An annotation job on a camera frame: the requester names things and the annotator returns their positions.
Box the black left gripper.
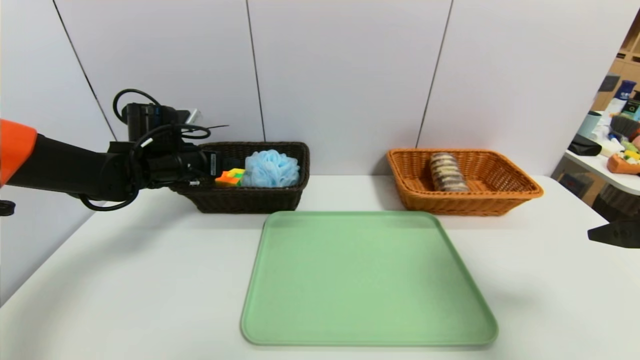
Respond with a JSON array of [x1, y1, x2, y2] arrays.
[[177, 149, 241, 179]]

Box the colourful puzzle cube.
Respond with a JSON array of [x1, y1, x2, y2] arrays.
[[215, 168, 247, 188]]

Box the blue mesh bath loofah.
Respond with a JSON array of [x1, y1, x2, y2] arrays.
[[241, 149, 301, 189]]

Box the brown striped bread roll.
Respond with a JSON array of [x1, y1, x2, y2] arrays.
[[429, 152, 470, 193]]

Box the dark brown wicker basket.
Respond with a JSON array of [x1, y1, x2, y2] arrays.
[[170, 142, 311, 215]]

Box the orange wicker basket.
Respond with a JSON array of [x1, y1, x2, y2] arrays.
[[386, 148, 544, 217]]

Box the orange toy food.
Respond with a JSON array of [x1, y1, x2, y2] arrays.
[[606, 151, 640, 176]]

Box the green plastic tray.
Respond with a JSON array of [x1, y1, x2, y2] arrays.
[[241, 210, 499, 347]]

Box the black pouch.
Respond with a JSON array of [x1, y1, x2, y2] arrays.
[[567, 134, 602, 157]]

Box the teal cup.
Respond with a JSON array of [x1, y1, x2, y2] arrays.
[[576, 111, 601, 141]]

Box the white side table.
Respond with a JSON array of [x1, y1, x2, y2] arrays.
[[562, 149, 640, 197]]

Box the wooden shelf unit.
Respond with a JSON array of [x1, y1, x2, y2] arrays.
[[590, 5, 640, 113]]

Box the black brush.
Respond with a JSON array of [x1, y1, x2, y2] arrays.
[[609, 116, 640, 141]]

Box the blue capped bottle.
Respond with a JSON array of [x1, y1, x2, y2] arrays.
[[612, 80, 636, 116]]

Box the black left camera cable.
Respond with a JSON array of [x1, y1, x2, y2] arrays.
[[112, 89, 162, 127]]

